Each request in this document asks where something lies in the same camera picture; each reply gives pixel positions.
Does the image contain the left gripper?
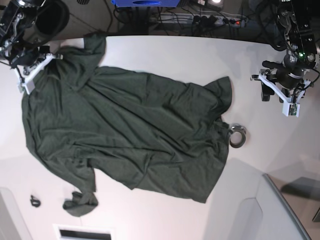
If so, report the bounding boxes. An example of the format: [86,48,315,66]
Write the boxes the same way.
[250,67,314,117]

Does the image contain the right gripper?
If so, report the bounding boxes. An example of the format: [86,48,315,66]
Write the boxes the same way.
[10,46,63,95]

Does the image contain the dark green t-shirt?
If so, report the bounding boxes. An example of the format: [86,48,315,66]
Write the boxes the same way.
[21,34,233,217]

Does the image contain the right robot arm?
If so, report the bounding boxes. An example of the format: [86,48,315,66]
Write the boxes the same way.
[0,0,70,95]

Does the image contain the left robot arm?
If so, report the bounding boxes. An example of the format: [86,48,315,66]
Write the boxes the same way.
[250,0,320,117]

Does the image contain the grey tape roll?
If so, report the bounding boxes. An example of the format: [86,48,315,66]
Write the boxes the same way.
[228,123,247,149]

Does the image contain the small black clip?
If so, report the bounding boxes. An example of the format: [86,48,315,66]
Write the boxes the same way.
[30,195,41,208]

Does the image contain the blue box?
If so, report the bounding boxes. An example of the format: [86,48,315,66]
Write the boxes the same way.
[111,0,180,8]

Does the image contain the white power strip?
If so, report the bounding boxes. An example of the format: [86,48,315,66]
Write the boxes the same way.
[153,12,249,28]

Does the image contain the white table cable slot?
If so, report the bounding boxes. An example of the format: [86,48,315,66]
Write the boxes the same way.
[53,224,117,240]

